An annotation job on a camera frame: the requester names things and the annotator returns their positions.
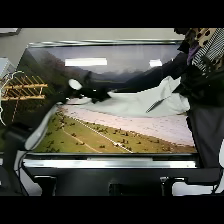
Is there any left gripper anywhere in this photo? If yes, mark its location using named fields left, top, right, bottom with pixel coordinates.
left=79, top=84, right=113, bottom=104

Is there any white garment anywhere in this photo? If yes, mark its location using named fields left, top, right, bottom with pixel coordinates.
left=75, top=75, right=191, bottom=118

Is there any purple garment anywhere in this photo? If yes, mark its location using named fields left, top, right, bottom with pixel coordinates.
left=186, top=44, right=202, bottom=66

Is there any grey garment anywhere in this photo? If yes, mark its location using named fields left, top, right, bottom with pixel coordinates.
left=185, top=101, right=224, bottom=169

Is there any leopard print garment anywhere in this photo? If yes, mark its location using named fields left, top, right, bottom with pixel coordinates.
left=184, top=27, right=223, bottom=52

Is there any striped garment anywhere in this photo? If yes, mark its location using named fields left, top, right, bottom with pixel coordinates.
left=191, top=29, right=224, bottom=74

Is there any silver frame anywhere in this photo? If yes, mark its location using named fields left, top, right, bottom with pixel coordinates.
left=0, top=152, right=224, bottom=196

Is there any black cable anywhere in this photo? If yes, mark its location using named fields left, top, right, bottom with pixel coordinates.
left=210, top=165, right=224, bottom=196

